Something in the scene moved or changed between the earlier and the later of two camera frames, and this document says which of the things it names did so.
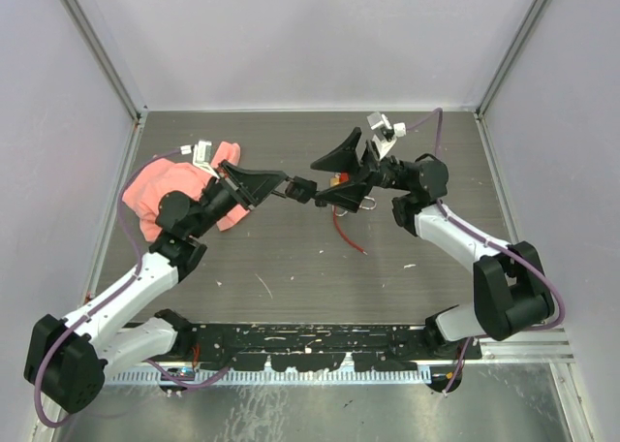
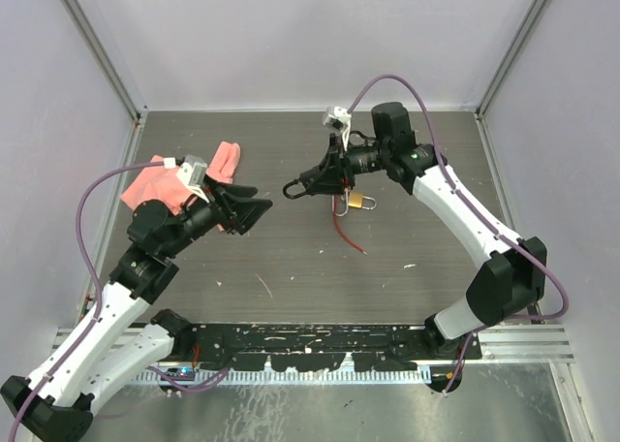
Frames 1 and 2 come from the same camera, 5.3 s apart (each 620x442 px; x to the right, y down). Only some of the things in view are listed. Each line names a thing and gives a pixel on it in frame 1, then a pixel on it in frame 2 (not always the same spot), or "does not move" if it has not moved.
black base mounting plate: [315, 347] does not move
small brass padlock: [366, 207] does not move
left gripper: [248, 186] → [237, 214]
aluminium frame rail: [545, 346] does not move
